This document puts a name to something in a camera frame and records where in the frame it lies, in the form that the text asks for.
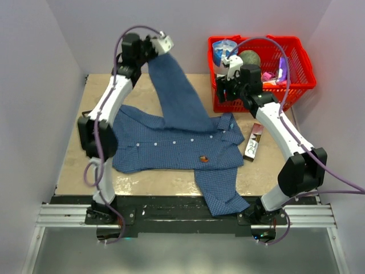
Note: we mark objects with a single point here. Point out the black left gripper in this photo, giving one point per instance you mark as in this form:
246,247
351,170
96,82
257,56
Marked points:
148,42

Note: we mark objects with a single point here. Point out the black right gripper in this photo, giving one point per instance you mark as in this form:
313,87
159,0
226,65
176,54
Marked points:
222,83

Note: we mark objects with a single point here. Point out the blue plaid shirt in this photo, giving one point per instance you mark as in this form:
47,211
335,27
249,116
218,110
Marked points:
180,136

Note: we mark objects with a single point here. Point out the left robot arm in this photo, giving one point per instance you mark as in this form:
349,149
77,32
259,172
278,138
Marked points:
96,134

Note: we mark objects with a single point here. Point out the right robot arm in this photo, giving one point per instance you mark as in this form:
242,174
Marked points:
303,169

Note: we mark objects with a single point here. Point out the pink small package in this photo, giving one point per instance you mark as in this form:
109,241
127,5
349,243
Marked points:
267,76

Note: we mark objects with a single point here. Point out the green round melon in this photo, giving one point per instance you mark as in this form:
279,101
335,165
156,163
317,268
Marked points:
250,57

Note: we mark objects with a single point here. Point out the blue white wrapped roll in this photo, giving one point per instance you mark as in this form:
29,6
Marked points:
221,49

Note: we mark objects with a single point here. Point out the purple snack package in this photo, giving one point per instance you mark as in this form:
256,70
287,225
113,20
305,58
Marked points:
282,73

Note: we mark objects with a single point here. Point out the red plastic basket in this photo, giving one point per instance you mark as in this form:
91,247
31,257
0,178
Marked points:
301,75

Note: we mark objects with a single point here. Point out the white chocolate bar box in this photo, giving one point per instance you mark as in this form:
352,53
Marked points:
253,142

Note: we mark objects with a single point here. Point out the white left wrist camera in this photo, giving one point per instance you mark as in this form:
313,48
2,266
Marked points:
162,43

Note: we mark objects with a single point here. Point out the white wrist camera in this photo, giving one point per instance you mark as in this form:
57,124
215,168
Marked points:
233,63
162,43

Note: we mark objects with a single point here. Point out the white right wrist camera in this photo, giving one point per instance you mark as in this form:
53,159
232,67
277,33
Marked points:
233,63

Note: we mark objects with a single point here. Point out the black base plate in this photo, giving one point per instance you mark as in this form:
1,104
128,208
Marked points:
166,214

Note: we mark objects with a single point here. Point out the aluminium frame rail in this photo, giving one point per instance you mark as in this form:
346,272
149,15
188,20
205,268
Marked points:
308,243

